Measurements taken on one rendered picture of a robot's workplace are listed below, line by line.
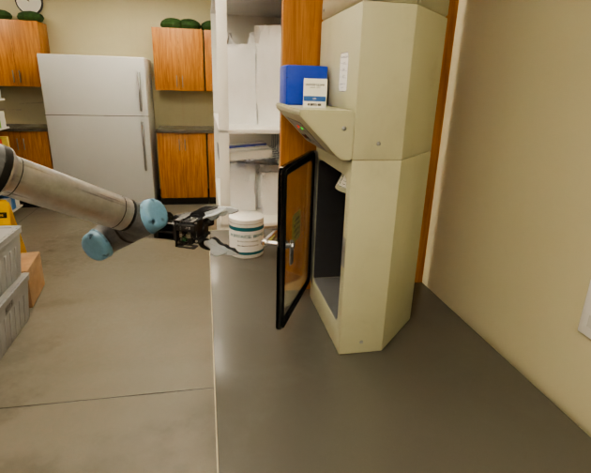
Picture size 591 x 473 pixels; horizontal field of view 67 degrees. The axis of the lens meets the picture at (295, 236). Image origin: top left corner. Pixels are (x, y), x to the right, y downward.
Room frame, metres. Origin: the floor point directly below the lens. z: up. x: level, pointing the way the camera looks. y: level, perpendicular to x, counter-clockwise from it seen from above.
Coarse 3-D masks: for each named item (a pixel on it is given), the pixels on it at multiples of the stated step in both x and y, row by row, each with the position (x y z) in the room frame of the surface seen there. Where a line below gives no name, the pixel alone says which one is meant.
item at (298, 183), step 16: (288, 176) 0.99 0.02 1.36; (304, 176) 1.13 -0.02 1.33; (288, 192) 1.00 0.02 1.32; (304, 192) 1.14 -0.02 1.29; (288, 208) 1.00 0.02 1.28; (304, 208) 1.15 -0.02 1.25; (288, 224) 1.00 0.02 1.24; (304, 224) 1.15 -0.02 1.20; (288, 240) 1.00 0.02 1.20; (304, 240) 1.16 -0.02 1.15; (288, 256) 1.01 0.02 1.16; (304, 256) 1.16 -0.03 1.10; (288, 272) 1.01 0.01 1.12; (304, 272) 1.17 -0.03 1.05; (288, 288) 1.02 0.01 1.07; (288, 304) 1.02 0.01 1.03
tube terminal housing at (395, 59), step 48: (336, 48) 1.10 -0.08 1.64; (384, 48) 0.94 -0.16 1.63; (432, 48) 1.06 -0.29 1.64; (336, 96) 1.08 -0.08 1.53; (384, 96) 0.95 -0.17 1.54; (432, 96) 1.09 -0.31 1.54; (384, 144) 0.95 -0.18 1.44; (384, 192) 0.95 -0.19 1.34; (384, 240) 0.95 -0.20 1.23; (384, 288) 0.96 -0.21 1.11; (336, 336) 0.96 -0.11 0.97; (384, 336) 0.96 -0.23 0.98
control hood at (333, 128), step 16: (288, 112) 1.05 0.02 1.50; (304, 112) 0.91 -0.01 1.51; (320, 112) 0.92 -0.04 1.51; (336, 112) 0.93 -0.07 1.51; (352, 112) 0.94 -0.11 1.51; (320, 128) 0.92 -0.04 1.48; (336, 128) 0.93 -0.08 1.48; (352, 128) 0.93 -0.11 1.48; (320, 144) 1.01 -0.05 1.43; (336, 144) 0.93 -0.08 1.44; (352, 144) 0.94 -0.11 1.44
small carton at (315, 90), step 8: (304, 80) 1.01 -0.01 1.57; (312, 80) 1.01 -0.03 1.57; (320, 80) 1.01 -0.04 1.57; (304, 88) 1.01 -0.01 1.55; (312, 88) 1.01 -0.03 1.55; (320, 88) 1.01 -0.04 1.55; (304, 96) 1.01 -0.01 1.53; (312, 96) 1.01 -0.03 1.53; (320, 96) 1.01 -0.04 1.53; (304, 104) 1.01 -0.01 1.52; (312, 104) 1.01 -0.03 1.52; (320, 104) 1.01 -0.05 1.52
